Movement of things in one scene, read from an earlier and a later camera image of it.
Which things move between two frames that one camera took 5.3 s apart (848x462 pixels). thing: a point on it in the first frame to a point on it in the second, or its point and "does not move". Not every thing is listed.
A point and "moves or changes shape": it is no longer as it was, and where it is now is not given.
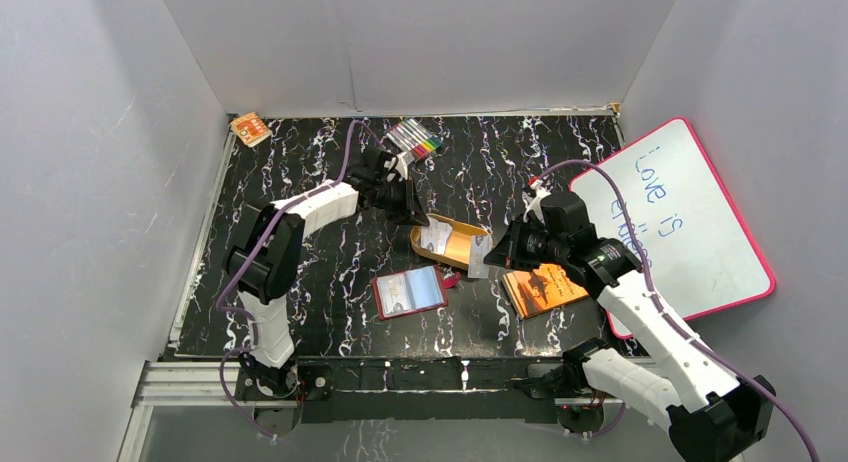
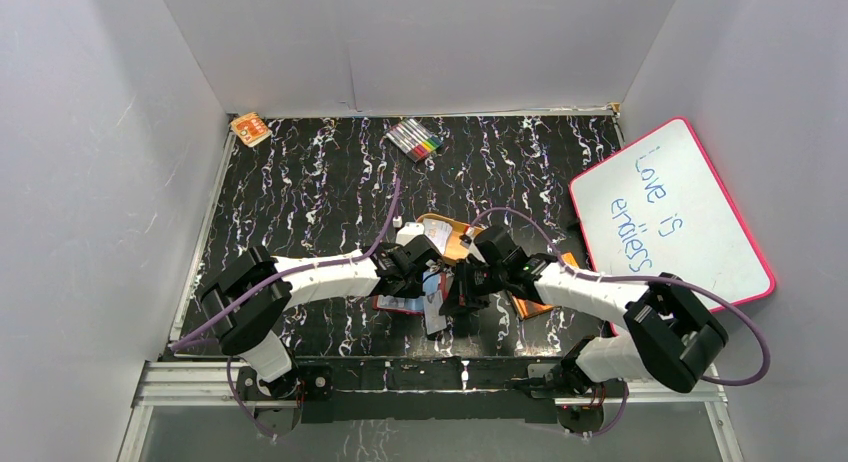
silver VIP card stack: (435, 237) does not move
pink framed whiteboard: (700, 254) does not move
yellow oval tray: (458, 245) does not move
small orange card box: (251, 129) does not move
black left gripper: (403, 198) to (419, 277)
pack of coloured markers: (414, 140) does not move
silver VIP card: (480, 245) moves or changes shape
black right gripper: (507, 252) to (461, 298)
